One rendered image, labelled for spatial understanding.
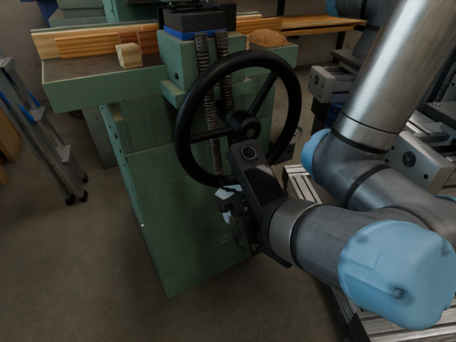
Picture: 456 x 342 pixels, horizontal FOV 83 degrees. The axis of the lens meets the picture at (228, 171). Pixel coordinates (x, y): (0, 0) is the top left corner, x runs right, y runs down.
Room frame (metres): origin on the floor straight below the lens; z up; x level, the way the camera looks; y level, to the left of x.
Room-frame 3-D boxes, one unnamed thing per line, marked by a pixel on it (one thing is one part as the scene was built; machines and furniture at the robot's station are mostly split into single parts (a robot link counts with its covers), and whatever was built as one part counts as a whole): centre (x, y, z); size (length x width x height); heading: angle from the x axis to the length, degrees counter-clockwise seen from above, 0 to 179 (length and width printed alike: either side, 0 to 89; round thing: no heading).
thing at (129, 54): (0.57, 0.20, 0.92); 0.04 x 0.03 x 0.04; 127
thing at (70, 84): (0.66, 0.10, 0.87); 0.61 x 0.30 x 0.06; 120
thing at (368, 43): (0.96, -0.51, 0.87); 0.15 x 0.15 x 0.10
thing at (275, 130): (0.76, -0.16, 0.58); 0.12 x 0.08 x 0.08; 30
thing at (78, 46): (0.78, 0.11, 0.92); 0.62 x 0.02 x 0.04; 120
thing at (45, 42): (0.77, 0.16, 0.93); 0.60 x 0.02 x 0.05; 120
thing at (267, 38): (0.80, -0.11, 0.91); 0.12 x 0.09 x 0.03; 30
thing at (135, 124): (0.87, 0.20, 0.76); 0.57 x 0.45 x 0.09; 30
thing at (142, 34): (0.70, 0.13, 0.93); 0.17 x 0.02 x 0.05; 120
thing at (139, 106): (0.71, 0.11, 0.82); 0.40 x 0.21 x 0.04; 120
